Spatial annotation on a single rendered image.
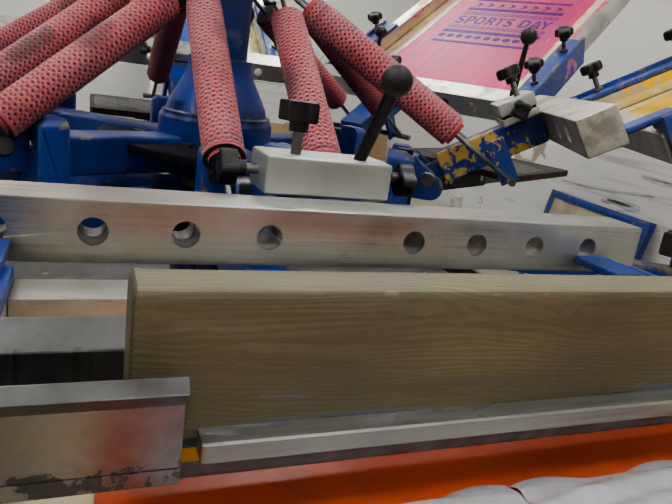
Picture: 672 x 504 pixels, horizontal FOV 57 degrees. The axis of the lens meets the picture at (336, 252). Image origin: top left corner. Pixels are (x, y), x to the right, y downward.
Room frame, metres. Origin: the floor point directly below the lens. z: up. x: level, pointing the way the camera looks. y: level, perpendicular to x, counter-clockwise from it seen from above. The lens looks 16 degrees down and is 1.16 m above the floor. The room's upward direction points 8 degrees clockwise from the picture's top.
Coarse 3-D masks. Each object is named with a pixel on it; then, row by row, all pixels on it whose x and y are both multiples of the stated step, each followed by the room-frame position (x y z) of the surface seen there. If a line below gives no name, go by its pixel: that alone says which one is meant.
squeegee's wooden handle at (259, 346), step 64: (128, 320) 0.24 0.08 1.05; (192, 320) 0.23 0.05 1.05; (256, 320) 0.24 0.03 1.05; (320, 320) 0.26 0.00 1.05; (384, 320) 0.27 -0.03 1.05; (448, 320) 0.28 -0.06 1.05; (512, 320) 0.30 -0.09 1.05; (576, 320) 0.31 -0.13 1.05; (640, 320) 0.33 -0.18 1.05; (192, 384) 0.23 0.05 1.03; (256, 384) 0.24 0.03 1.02; (320, 384) 0.26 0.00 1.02; (384, 384) 0.27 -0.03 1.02; (448, 384) 0.28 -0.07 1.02; (512, 384) 0.30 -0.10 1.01; (576, 384) 0.32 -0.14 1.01; (640, 384) 0.34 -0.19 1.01
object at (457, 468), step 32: (448, 448) 0.31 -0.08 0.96; (192, 480) 0.25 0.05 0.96; (224, 480) 0.25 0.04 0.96; (256, 480) 0.26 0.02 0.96; (288, 480) 0.26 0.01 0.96; (320, 480) 0.27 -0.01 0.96; (352, 480) 0.27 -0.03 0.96; (384, 480) 0.27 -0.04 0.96; (416, 480) 0.28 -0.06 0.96; (448, 480) 0.28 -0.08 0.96; (480, 480) 0.28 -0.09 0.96
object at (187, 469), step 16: (512, 432) 0.32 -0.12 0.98; (528, 432) 0.32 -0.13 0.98; (544, 432) 0.33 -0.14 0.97; (560, 432) 0.33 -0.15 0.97; (576, 432) 0.34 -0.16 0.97; (368, 448) 0.28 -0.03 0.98; (384, 448) 0.28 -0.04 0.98; (400, 448) 0.29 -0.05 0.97; (416, 448) 0.29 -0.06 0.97; (432, 448) 0.30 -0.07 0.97; (192, 464) 0.24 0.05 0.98; (208, 464) 0.25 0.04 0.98; (224, 464) 0.25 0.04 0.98; (240, 464) 0.25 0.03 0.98; (256, 464) 0.26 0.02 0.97; (272, 464) 0.26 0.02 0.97; (288, 464) 0.26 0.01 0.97; (304, 464) 0.27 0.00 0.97
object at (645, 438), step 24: (600, 432) 0.36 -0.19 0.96; (624, 432) 0.36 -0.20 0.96; (648, 432) 0.36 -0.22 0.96; (480, 456) 0.31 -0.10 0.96; (504, 456) 0.31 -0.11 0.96; (528, 456) 0.31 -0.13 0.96; (552, 456) 0.32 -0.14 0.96; (576, 456) 0.32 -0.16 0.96; (600, 456) 0.33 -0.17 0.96; (624, 456) 0.33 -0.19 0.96; (648, 456) 0.33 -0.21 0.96; (504, 480) 0.29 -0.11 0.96
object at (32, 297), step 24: (24, 288) 0.37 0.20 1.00; (48, 288) 0.38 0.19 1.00; (72, 288) 0.38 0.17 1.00; (96, 288) 0.39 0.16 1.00; (120, 288) 0.40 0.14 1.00; (24, 312) 0.36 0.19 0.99; (48, 312) 0.36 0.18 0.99; (72, 312) 0.37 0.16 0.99; (96, 312) 0.37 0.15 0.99; (120, 312) 0.38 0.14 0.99
